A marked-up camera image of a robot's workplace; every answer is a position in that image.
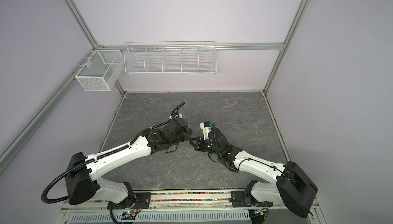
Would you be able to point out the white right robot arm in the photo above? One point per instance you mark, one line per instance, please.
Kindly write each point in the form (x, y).
(276, 183)

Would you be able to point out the white mesh box basket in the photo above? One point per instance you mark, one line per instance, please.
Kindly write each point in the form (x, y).
(101, 70)

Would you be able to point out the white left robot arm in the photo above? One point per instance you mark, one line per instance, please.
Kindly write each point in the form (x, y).
(88, 183)

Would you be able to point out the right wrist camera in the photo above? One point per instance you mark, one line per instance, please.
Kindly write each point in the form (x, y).
(206, 128)

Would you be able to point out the white wire shelf basket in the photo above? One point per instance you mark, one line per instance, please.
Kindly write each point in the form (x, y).
(176, 57)

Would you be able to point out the white slotted cable duct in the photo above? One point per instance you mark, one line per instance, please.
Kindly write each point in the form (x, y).
(160, 217)

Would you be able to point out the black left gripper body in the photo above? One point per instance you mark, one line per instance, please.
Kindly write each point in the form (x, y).
(185, 137)

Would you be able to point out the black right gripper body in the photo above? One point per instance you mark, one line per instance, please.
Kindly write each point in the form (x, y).
(206, 146)

